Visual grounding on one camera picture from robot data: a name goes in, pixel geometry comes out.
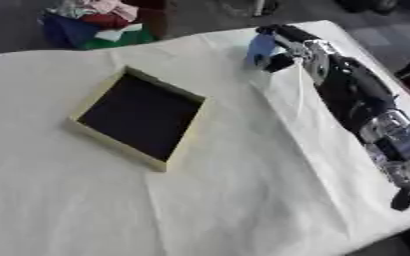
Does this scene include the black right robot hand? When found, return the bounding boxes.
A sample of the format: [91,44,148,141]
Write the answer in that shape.
[254,23,401,144]

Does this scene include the tan box with black inside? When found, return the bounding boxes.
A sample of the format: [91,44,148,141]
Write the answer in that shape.
[65,65,209,173]

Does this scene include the blue block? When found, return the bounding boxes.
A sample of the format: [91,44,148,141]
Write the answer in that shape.
[245,32,279,66]

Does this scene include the pile of coloured cloths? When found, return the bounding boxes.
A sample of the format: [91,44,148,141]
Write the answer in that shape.
[37,0,170,51]

